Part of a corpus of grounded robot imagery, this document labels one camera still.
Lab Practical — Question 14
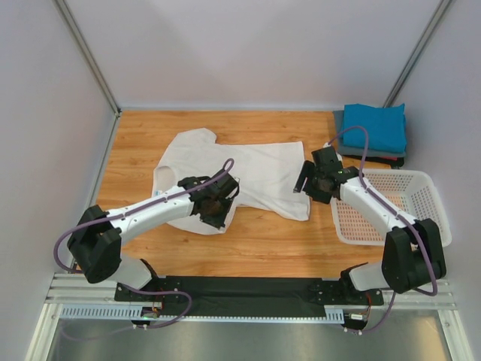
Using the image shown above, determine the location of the white t-shirt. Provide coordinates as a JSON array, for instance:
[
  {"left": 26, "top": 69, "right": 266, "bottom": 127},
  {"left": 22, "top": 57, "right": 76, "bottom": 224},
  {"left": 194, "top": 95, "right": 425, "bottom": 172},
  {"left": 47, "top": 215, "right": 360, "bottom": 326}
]
[{"left": 152, "top": 128, "right": 310, "bottom": 235}]

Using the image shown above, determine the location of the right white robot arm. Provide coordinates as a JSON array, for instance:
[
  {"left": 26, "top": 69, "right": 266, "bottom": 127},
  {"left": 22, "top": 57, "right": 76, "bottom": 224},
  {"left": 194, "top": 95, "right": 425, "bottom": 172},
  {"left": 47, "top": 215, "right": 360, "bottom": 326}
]
[{"left": 293, "top": 146, "right": 447, "bottom": 304}]

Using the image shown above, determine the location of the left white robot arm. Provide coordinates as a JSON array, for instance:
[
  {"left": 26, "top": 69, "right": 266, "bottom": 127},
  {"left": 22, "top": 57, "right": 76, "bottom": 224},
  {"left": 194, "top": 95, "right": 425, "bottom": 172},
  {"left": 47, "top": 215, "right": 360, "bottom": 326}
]
[{"left": 67, "top": 170, "right": 240, "bottom": 302}]

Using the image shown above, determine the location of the folded black red t-shirt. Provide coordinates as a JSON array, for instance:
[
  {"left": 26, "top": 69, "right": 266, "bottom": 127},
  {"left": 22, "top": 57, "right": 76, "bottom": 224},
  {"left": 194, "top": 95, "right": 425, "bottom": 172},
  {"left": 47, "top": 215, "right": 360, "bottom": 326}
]
[{"left": 365, "top": 156, "right": 404, "bottom": 169}]

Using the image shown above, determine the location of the white plastic basket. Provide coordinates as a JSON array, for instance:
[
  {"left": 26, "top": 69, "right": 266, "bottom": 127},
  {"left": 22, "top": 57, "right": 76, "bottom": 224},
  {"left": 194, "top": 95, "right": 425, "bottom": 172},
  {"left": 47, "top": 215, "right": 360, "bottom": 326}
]
[{"left": 331, "top": 168, "right": 452, "bottom": 247}]

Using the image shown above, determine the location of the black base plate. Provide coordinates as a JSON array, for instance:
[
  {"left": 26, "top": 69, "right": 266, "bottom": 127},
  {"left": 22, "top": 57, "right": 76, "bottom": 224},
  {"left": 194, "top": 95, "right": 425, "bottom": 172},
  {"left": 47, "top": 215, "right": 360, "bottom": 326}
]
[{"left": 114, "top": 276, "right": 385, "bottom": 317}]

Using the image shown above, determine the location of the grey slotted cable duct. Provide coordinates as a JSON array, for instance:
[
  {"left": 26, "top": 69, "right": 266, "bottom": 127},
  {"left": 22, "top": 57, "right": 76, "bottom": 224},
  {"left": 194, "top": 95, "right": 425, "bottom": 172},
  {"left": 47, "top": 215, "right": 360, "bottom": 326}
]
[{"left": 59, "top": 304, "right": 369, "bottom": 324}]

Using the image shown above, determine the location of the aluminium frame rail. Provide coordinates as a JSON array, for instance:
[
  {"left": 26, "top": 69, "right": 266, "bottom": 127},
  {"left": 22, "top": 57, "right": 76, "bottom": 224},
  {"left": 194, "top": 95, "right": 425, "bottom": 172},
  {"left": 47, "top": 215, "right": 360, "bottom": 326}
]
[{"left": 44, "top": 273, "right": 457, "bottom": 310}]

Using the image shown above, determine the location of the right aluminium corner post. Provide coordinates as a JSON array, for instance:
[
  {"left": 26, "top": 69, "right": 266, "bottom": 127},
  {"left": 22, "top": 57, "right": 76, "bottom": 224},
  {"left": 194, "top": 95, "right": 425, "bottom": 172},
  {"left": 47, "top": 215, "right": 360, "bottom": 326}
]
[{"left": 383, "top": 0, "right": 455, "bottom": 108}]

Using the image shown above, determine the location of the aluminium corner post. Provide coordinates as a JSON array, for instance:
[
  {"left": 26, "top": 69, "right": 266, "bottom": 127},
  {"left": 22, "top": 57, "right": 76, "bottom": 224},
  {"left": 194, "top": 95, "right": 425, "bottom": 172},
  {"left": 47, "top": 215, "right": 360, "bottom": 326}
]
[
  {"left": 53, "top": 0, "right": 121, "bottom": 116},
  {"left": 383, "top": 0, "right": 455, "bottom": 108}
]

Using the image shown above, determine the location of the left aluminium corner post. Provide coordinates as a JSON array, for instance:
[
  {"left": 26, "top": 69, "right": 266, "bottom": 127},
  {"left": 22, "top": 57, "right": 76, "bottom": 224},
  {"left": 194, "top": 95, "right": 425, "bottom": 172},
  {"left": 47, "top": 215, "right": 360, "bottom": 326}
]
[{"left": 53, "top": 0, "right": 121, "bottom": 116}]

